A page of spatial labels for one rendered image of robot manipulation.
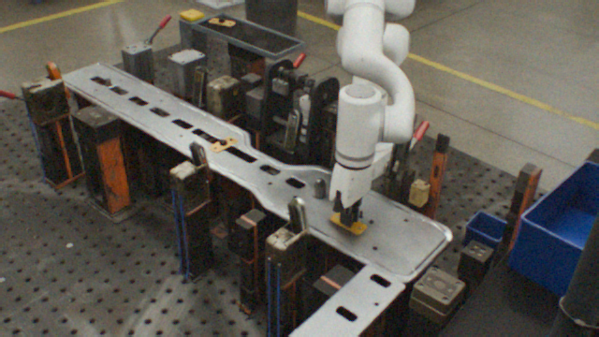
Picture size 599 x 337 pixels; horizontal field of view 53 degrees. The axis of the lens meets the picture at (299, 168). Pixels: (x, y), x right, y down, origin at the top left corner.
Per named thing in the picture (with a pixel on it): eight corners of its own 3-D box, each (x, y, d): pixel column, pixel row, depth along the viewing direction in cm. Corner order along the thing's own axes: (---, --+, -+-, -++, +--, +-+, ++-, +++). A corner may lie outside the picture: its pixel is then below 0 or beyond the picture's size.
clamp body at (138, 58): (128, 139, 225) (114, 48, 204) (153, 127, 232) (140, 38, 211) (144, 148, 220) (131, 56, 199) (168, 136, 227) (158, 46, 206)
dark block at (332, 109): (315, 227, 186) (322, 107, 162) (329, 216, 190) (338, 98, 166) (328, 235, 183) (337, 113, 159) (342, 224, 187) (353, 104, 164)
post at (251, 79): (243, 184, 203) (240, 76, 180) (254, 178, 206) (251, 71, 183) (254, 190, 200) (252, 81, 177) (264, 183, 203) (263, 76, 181)
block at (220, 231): (209, 231, 183) (203, 152, 166) (240, 212, 191) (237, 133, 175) (222, 240, 180) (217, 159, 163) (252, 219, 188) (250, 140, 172)
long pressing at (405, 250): (44, 83, 197) (43, 79, 196) (103, 62, 212) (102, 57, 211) (406, 289, 126) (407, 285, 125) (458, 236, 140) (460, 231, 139)
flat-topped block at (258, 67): (232, 153, 218) (226, 36, 192) (247, 145, 223) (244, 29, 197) (252, 165, 213) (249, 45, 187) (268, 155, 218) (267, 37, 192)
